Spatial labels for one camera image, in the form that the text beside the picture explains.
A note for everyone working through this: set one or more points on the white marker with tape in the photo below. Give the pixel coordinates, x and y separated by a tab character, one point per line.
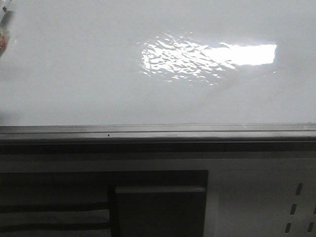
5	33

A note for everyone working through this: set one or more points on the white glossy whiteboard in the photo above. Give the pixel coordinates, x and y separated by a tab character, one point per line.
93	62

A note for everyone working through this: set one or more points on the grey aluminium whiteboard tray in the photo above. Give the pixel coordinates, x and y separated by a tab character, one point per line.
157	138

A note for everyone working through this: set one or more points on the dark grey box panel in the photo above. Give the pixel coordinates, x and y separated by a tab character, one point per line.
161	211

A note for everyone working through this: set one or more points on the white perforated metal panel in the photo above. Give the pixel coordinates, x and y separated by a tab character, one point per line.
261	198

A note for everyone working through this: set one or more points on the dark slatted cabinet front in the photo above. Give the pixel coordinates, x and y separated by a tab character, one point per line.
82	204

